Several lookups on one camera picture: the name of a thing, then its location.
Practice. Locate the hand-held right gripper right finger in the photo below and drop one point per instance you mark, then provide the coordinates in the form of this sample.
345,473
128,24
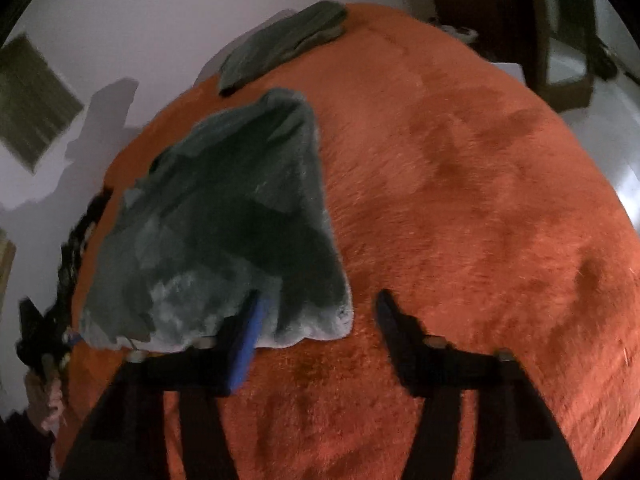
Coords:
400,340

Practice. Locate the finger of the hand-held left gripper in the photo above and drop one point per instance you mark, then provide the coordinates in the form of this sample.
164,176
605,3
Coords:
74,340

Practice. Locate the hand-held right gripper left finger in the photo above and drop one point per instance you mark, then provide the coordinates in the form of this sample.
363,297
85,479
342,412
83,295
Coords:
250,340

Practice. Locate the grey fleece garment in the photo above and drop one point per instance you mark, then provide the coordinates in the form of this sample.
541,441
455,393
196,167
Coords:
225,210

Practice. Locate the person's left forearm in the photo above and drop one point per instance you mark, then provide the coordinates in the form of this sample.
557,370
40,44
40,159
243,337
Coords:
22,450

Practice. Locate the person's left hand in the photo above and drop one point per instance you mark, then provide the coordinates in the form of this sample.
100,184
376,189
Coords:
45,400

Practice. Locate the beige curtain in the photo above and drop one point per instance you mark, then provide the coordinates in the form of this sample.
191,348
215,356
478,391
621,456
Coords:
6,265

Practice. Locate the black garment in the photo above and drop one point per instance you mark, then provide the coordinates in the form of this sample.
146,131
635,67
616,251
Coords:
75,250

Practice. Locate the orange blanket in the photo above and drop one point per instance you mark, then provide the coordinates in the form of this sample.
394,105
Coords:
475,185

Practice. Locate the louvered window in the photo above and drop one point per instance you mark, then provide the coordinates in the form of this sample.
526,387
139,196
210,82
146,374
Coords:
35,105

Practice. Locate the folded green garment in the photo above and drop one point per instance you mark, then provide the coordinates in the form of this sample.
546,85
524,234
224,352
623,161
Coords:
285,40

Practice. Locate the grey white shoe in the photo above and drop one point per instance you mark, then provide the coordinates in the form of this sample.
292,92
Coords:
457,31

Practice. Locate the brown wooden door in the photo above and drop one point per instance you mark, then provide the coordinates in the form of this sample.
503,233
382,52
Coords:
480,10

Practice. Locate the wood framed mirror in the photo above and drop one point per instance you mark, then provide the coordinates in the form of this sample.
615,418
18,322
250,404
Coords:
570,35

